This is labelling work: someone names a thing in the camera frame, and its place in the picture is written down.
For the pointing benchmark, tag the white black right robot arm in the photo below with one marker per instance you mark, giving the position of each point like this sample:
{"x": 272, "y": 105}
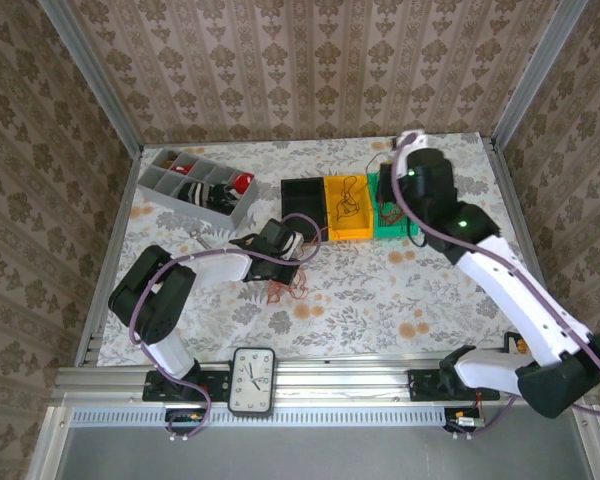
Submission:
{"x": 520, "y": 300}

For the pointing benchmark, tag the aluminium table side rail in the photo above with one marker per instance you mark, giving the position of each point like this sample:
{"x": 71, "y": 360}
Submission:
{"x": 515, "y": 200}
{"x": 107, "y": 260}

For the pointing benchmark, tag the white black analog clock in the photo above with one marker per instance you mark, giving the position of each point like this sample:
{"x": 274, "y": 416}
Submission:
{"x": 251, "y": 382}

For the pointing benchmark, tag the yellow plastic bin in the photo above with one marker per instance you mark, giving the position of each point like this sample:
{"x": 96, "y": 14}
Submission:
{"x": 332, "y": 225}

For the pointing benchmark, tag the black white striped sock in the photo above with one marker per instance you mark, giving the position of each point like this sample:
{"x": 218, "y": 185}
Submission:
{"x": 195, "y": 192}

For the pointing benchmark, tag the aluminium cross rail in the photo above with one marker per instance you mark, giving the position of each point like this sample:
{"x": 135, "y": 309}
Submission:
{"x": 340, "y": 380}

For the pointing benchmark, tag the aluminium frame post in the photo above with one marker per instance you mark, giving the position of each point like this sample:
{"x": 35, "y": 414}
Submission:
{"x": 530, "y": 70}
{"x": 90, "y": 75}

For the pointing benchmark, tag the small circuit board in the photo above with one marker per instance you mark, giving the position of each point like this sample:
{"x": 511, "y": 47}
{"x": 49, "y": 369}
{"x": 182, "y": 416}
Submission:
{"x": 185, "y": 419}
{"x": 465, "y": 421}

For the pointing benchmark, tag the black plastic bin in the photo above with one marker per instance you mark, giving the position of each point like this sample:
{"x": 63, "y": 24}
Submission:
{"x": 302, "y": 200}

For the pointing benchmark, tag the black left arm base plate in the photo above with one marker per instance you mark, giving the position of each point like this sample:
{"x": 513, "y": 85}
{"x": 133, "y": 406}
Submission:
{"x": 215, "y": 385}

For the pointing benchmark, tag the green plastic bin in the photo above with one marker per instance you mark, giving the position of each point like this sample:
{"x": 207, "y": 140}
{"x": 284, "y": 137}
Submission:
{"x": 395, "y": 231}

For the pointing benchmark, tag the printed sticker card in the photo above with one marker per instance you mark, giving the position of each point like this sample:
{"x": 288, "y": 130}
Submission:
{"x": 517, "y": 345}

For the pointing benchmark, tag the small red white object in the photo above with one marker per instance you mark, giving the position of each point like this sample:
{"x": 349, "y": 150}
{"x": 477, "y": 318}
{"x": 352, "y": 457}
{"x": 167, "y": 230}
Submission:
{"x": 181, "y": 169}

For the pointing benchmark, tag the red round object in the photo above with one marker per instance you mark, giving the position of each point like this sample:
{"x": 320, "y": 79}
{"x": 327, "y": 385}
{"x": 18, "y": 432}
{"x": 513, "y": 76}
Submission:
{"x": 242, "y": 181}

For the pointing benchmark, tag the grey divided organizer tray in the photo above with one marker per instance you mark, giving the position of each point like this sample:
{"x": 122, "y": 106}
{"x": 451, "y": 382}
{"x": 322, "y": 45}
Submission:
{"x": 160, "y": 182}

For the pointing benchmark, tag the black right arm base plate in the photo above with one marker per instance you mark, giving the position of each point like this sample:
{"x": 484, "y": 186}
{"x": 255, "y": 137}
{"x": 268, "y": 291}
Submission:
{"x": 425, "y": 387}

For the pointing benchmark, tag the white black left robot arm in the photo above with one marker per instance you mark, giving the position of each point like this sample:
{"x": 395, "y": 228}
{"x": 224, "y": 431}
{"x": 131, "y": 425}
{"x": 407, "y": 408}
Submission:
{"x": 165, "y": 310}

